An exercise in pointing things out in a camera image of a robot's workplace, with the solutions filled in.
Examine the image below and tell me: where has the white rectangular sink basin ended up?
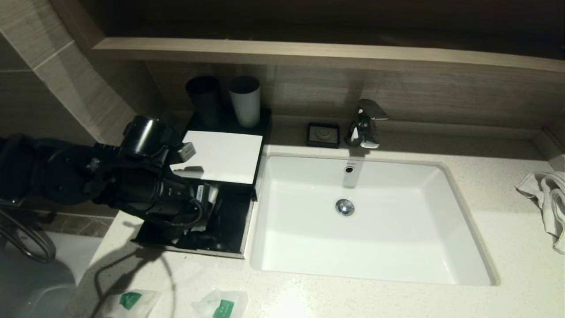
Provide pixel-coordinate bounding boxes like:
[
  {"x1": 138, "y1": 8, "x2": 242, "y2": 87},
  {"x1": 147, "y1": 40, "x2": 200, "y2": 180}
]
[{"x1": 250, "y1": 152, "x2": 500, "y2": 286}]

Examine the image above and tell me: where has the dark tumbler cup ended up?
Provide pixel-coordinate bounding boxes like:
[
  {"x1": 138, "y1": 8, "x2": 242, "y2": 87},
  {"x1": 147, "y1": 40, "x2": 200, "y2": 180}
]
[{"x1": 185, "y1": 76, "x2": 222, "y2": 127}]

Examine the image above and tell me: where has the wooden wall shelf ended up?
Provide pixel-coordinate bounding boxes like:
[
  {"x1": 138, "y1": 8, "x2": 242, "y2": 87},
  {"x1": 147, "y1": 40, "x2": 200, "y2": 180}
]
[{"x1": 93, "y1": 38, "x2": 565, "y2": 73}]

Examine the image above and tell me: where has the black glossy box drawer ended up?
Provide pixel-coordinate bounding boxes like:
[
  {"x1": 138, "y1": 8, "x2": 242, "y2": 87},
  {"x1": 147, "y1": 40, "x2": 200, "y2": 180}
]
[{"x1": 132, "y1": 180, "x2": 257, "y2": 259}]

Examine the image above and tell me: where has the chrome sink faucet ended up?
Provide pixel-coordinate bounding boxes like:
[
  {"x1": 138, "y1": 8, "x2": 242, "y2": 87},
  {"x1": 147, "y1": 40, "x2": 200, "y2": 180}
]
[{"x1": 345, "y1": 99, "x2": 389, "y2": 149}]

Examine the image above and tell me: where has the white crumpled towel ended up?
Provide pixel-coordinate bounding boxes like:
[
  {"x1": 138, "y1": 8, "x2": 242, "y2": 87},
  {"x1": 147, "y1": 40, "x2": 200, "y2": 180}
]
[{"x1": 515, "y1": 171, "x2": 565, "y2": 254}]

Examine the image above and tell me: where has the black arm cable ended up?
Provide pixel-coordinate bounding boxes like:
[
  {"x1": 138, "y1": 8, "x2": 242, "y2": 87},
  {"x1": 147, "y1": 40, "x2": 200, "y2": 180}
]
[{"x1": 139, "y1": 199, "x2": 204, "y2": 229}]

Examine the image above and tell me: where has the green-label amenity packet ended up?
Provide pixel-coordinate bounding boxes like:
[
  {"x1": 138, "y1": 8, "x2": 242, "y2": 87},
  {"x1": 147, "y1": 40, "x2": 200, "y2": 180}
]
[
  {"x1": 192, "y1": 288, "x2": 249, "y2": 318},
  {"x1": 102, "y1": 289, "x2": 162, "y2": 318}
]

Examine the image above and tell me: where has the black square soap dish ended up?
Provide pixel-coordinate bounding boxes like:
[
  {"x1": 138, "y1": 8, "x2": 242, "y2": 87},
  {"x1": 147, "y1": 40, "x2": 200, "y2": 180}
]
[{"x1": 307, "y1": 122, "x2": 340, "y2": 148}]

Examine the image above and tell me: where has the white ribbed tray mat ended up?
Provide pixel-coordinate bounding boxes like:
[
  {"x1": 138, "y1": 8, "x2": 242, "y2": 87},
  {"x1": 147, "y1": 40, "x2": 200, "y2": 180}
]
[{"x1": 170, "y1": 130, "x2": 264, "y2": 185}]

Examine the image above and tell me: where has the grey tumbler cup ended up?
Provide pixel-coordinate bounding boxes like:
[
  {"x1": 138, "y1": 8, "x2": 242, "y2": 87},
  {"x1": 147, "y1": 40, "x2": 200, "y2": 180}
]
[{"x1": 228, "y1": 76, "x2": 262, "y2": 129}]

